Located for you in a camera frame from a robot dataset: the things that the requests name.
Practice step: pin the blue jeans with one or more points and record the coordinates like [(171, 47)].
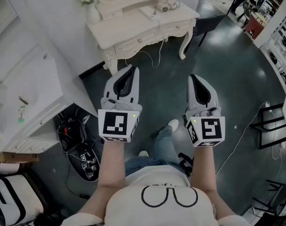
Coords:
[(165, 147)]

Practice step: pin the red chair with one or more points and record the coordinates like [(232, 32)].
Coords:
[(254, 26)]

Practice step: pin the white hair dryer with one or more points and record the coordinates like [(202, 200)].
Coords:
[(163, 6)]

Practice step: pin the black chair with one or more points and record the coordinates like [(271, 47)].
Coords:
[(208, 23)]

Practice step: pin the black metal frame table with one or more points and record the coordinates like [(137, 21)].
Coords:
[(265, 126)]

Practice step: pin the white cabinet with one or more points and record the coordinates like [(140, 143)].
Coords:
[(32, 83)]

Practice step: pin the person's right forearm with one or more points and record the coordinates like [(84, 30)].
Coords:
[(202, 168)]

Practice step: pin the cardboard box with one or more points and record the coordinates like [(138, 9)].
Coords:
[(18, 158)]

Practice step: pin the white printed shirt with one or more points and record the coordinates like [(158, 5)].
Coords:
[(161, 211)]

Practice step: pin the white shoe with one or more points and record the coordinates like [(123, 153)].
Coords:
[(143, 153), (173, 123)]

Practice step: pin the cream carved dressing table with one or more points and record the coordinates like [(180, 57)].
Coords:
[(133, 26)]

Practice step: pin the person's left forearm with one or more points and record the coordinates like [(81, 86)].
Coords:
[(111, 166)]

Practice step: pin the white black-trimmed box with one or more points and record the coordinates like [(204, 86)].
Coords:
[(13, 199)]

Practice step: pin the black metal stand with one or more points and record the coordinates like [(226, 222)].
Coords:
[(272, 196)]

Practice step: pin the white power strip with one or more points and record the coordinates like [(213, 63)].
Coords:
[(149, 14)]

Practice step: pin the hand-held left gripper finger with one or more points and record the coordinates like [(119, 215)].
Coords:
[(109, 88), (135, 91)]

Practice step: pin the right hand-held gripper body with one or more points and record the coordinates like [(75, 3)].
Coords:
[(211, 129)]

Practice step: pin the white vase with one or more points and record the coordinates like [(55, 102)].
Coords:
[(93, 15)]

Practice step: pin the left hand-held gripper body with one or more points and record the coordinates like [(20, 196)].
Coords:
[(113, 126)]

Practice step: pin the white shelving unit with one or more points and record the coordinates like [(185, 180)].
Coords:
[(278, 43)]

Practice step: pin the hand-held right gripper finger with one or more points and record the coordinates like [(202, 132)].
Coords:
[(191, 93), (212, 94)]

